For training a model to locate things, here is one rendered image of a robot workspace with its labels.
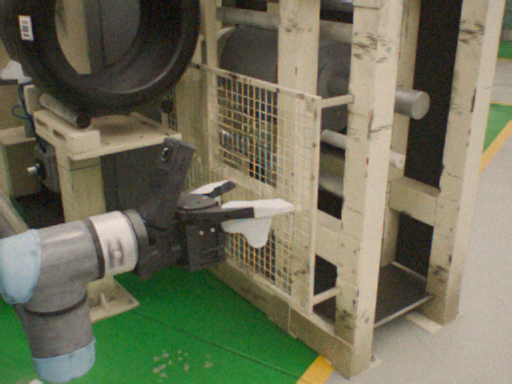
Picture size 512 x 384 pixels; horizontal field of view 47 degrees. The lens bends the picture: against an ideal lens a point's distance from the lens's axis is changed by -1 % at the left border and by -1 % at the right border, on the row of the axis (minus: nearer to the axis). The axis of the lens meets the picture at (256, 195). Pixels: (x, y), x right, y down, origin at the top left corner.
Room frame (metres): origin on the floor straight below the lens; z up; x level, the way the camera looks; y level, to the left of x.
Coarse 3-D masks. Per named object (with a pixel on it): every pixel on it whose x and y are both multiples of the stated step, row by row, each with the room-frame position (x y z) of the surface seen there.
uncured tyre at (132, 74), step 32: (0, 0) 1.73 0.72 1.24; (32, 0) 1.61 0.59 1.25; (160, 0) 2.10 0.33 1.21; (192, 0) 1.89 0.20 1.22; (0, 32) 1.75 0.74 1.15; (32, 32) 1.61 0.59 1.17; (160, 32) 2.10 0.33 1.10; (192, 32) 1.89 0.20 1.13; (32, 64) 1.62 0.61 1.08; (64, 64) 1.64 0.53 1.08; (128, 64) 2.05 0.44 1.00; (160, 64) 2.02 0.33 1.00; (64, 96) 1.66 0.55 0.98; (96, 96) 1.69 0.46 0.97; (128, 96) 1.74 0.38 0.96; (160, 96) 1.84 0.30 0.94
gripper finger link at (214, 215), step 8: (208, 208) 0.68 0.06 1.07; (216, 208) 0.67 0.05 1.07; (224, 208) 0.67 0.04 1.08; (232, 208) 0.67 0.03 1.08; (240, 208) 0.67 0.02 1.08; (248, 208) 0.67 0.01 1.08; (200, 216) 0.66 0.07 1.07; (208, 216) 0.66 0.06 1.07; (216, 216) 0.66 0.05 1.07; (224, 216) 0.66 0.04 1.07; (232, 216) 0.66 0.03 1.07; (240, 216) 0.67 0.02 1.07; (248, 216) 0.67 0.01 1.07
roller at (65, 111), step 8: (40, 96) 1.95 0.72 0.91; (48, 96) 1.91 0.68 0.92; (48, 104) 1.87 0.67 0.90; (56, 104) 1.83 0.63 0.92; (64, 104) 1.80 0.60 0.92; (56, 112) 1.82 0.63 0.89; (64, 112) 1.76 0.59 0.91; (72, 112) 1.72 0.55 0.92; (80, 112) 1.71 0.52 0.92; (72, 120) 1.70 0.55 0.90; (80, 120) 1.68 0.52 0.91; (88, 120) 1.69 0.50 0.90
